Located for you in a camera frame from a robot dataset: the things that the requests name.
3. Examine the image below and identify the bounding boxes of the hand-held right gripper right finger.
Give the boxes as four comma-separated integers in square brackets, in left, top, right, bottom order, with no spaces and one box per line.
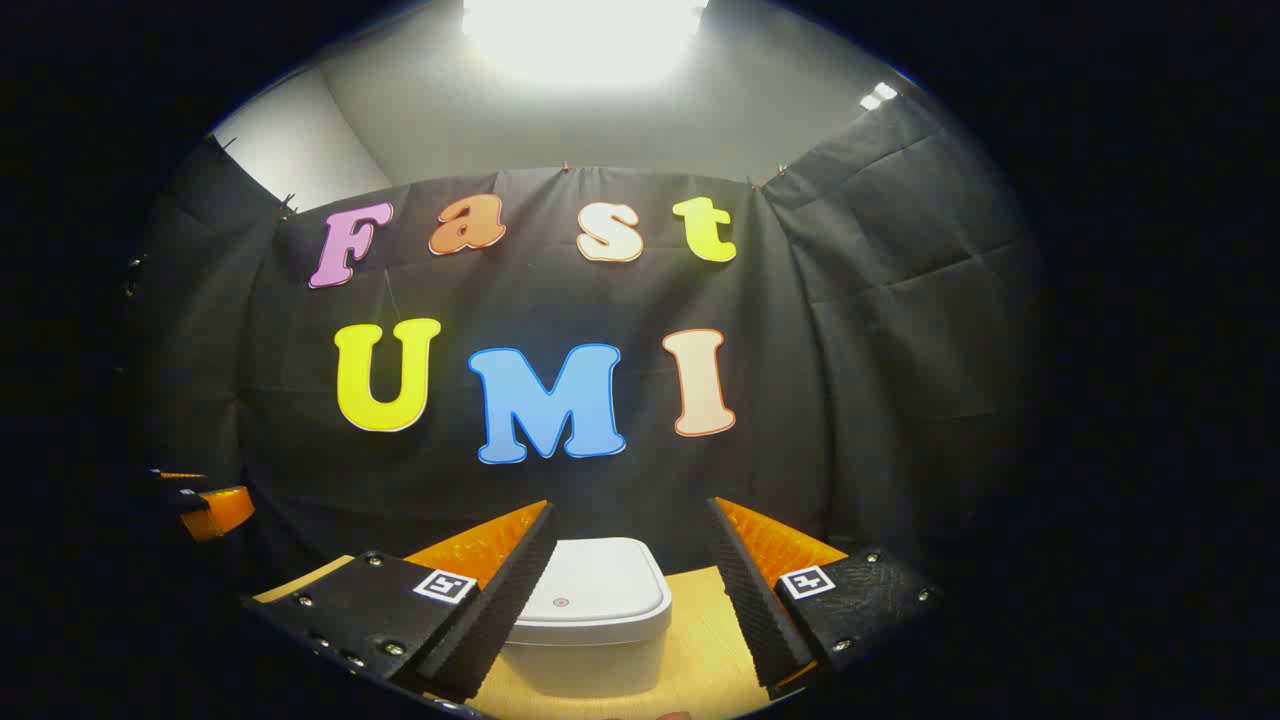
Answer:
[706,497,943,699]

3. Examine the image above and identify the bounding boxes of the black backdrop cloth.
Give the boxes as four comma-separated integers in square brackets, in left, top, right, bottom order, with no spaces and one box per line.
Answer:
[130,95,1046,591]

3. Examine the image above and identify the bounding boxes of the wooden desktop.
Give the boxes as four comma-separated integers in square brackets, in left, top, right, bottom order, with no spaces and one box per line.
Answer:
[250,555,801,720]

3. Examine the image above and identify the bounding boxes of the large ceiling light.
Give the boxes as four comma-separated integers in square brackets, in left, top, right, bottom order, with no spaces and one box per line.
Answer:
[460,0,711,91]

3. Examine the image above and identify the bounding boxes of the white desktop garbage bin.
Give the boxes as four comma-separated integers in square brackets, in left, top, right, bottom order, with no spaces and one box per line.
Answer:
[500,537,673,699]

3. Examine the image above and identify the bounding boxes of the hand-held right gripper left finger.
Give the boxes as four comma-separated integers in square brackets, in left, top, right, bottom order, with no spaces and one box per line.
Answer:
[243,500,559,703]

